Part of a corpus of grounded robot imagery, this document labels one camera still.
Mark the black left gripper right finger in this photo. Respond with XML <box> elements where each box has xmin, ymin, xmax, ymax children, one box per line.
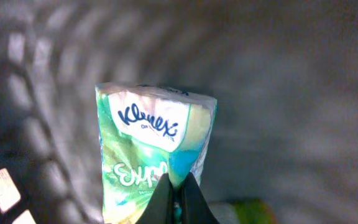
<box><xmin>180</xmin><ymin>172</ymin><xmax>219</xmax><ymax>224</ymax></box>

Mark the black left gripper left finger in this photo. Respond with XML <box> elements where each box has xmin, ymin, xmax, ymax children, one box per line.
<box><xmin>136</xmin><ymin>174</ymin><xmax>174</xmax><ymax>224</ymax></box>

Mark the green Kleenex tissue pack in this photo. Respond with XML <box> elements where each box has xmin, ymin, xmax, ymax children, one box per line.
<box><xmin>95</xmin><ymin>83</ymin><xmax>217</xmax><ymax>223</ymax></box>

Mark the grey plastic mesh basket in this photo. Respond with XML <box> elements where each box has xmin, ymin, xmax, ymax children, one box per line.
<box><xmin>0</xmin><ymin>1</ymin><xmax>358</xmax><ymax>223</ymax></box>

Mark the green snack bag in basket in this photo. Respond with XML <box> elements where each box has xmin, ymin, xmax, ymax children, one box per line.
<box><xmin>208</xmin><ymin>198</ymin><xmax>279</xmax><ymax>224</ymax></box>

